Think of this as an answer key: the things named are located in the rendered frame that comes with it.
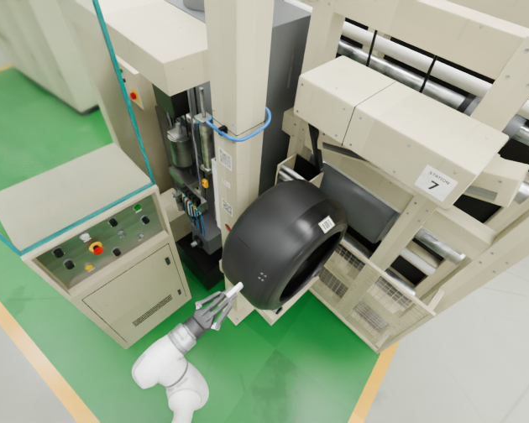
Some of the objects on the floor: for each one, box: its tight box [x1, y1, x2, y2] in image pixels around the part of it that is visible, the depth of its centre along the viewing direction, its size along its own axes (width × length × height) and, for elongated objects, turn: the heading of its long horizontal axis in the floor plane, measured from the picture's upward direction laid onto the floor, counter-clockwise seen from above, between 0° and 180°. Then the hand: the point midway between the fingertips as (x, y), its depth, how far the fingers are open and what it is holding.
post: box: [204, 0, 275, 312], centre depth 136 cm, size 13×13×250 cm
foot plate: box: [213, 290, 255, 326], centre depth 233 cm, size 27×27×2 cm
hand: (234, 290), depth 111 cm, fingers closed
